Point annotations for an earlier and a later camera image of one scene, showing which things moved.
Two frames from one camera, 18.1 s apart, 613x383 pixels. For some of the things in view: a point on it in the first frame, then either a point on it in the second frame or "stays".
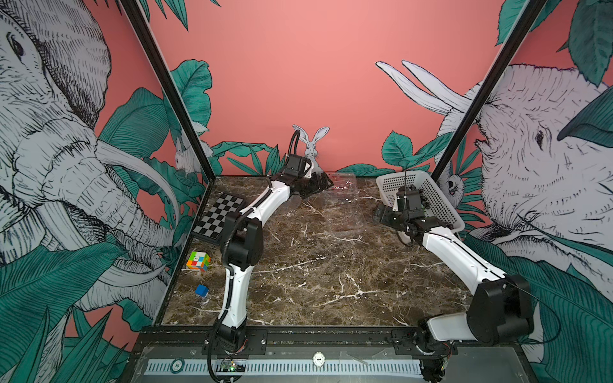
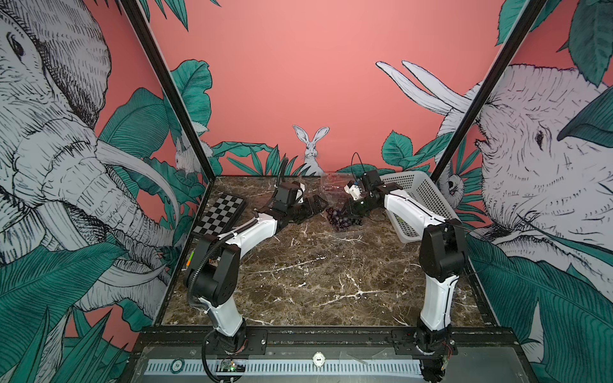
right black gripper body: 393,218 → 361,207
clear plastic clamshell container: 344,185 stays
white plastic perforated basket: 389,186 stays
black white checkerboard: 211,227 stays
